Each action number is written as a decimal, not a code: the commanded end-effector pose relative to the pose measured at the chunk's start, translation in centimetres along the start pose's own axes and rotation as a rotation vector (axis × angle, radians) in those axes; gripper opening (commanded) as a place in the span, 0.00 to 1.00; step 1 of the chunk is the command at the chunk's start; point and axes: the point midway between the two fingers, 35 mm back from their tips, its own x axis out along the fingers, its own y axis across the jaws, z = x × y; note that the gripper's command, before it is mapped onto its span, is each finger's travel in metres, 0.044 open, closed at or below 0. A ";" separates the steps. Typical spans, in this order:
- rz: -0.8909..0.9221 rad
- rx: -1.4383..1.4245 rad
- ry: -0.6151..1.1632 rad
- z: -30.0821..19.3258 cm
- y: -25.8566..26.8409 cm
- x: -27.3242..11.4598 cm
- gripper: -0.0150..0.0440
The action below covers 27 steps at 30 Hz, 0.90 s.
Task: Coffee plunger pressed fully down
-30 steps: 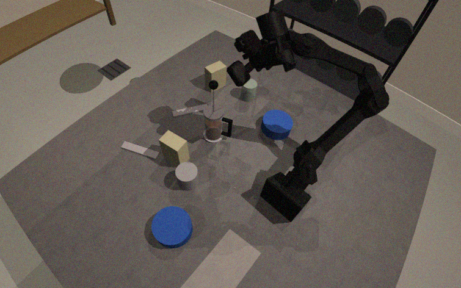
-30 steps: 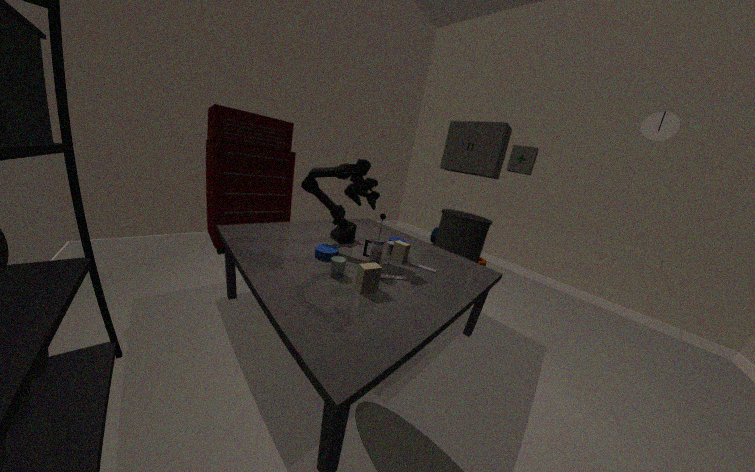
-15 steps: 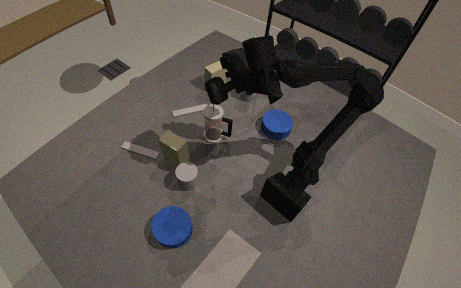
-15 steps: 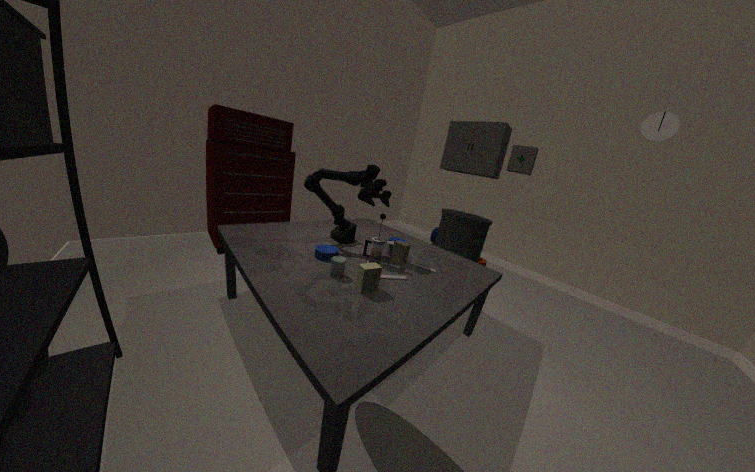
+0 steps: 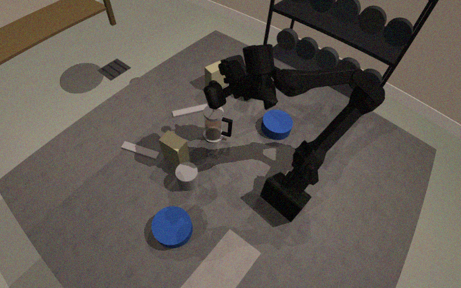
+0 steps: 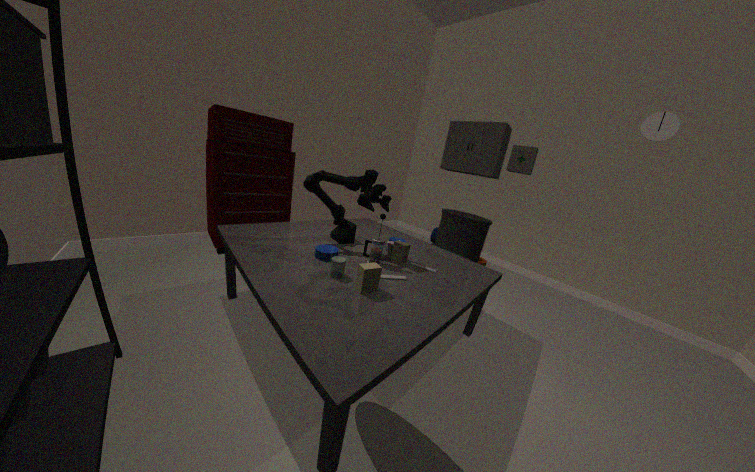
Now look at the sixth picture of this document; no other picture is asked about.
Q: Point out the glass french press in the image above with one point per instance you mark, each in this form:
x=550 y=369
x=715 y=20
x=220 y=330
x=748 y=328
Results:
x=376 y=250

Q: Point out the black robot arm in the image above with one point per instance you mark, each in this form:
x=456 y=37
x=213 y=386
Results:
x=311 y=184

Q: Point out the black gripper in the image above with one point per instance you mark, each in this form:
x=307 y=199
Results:
x=365 y=199

